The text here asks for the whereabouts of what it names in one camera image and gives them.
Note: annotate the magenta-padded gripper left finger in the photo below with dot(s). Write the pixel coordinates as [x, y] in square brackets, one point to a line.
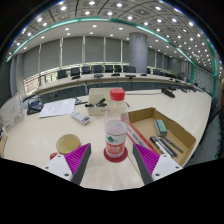
[59, 165]

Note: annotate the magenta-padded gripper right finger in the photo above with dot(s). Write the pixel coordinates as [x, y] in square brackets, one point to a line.
[164, 165]

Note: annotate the clear red-capped water bottle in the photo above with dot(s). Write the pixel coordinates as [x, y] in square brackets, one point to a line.
[116, 133]

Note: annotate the black marker pen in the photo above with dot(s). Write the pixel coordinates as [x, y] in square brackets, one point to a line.
[166, 146]
[173, 145]
[158, 145]

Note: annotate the brown cardboard box red side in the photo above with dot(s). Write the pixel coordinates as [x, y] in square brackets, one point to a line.
[180, 133]

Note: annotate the green whiteboard eraser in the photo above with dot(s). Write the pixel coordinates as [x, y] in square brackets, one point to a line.
[160, 127]

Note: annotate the white remote control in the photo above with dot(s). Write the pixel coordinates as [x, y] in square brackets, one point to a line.
[80, 118]

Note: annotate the white printed paper sheets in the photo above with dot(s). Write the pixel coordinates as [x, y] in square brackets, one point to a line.
[56, 108]

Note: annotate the small beige open box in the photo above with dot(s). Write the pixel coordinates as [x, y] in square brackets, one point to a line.
[95, 111]

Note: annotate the black desk microphone unit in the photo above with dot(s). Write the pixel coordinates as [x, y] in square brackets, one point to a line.
[168, 93]

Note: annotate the black office chairs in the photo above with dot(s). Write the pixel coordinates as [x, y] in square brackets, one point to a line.
[75, 71]

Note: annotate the long curved conference desk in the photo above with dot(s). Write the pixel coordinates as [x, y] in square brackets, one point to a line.
[110, 80]

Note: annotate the round ceiling lights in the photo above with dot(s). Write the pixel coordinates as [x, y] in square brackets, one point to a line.
[119, 5]

